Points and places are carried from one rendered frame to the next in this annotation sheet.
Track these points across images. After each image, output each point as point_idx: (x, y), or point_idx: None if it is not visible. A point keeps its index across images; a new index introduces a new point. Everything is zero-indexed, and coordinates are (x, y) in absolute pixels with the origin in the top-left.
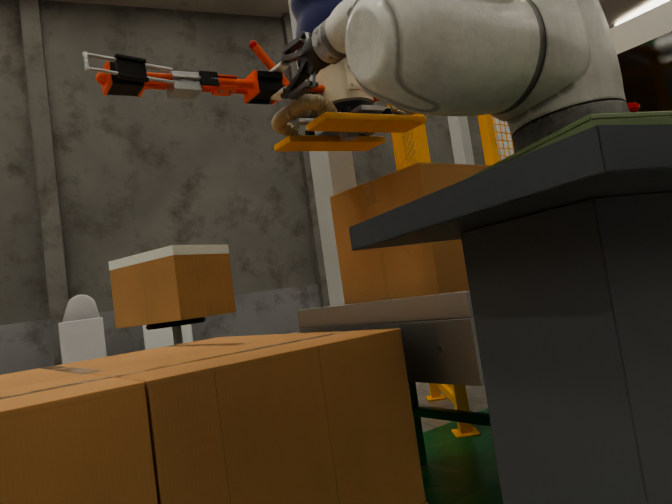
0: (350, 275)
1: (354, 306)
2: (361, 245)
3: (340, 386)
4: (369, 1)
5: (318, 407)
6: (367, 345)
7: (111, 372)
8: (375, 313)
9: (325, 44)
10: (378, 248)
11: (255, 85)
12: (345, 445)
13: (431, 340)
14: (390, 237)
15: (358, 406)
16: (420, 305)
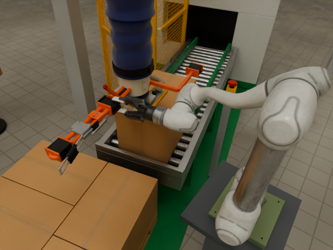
0: (123, 136)
1: (130, 156)
2: (186, 222)
3: (146, 210)
4: (234, 238)
5: (142, 220)
6: (151, 193)
7: (68, 236)
8: (140, 161)
9: (160, 124)
10: (140, 136)
11: (110, 112)
12: (145, 220)
13: (164, 176)
14: (201, 233)
15: (148, 209)
16: (162, 167)
